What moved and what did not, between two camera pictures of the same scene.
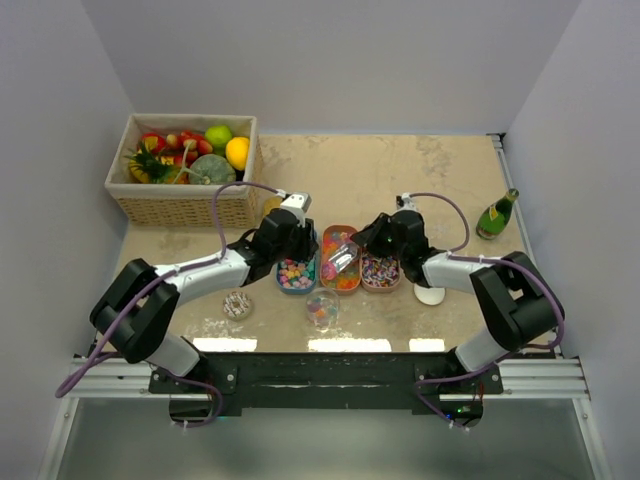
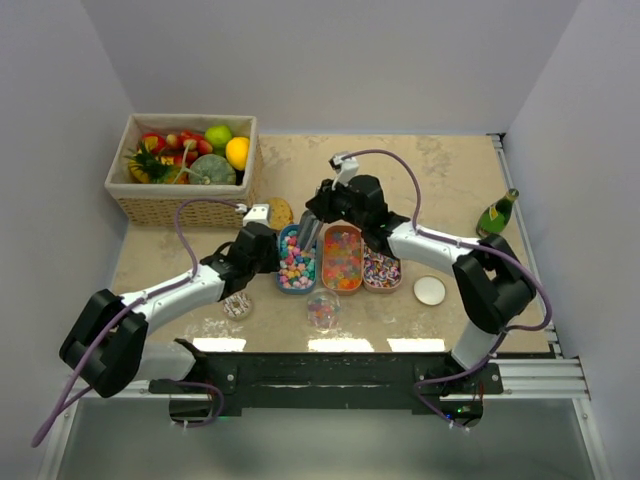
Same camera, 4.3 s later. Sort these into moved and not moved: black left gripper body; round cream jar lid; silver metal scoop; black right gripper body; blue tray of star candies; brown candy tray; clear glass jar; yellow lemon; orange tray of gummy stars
Moved: black right gripper body; black left gripper body; silver metal scoop
Not moved: blue tray of star candies; brown candy tray; clear glass jar; round cream jar lid; yellow lemon; orange tray of gummy stars
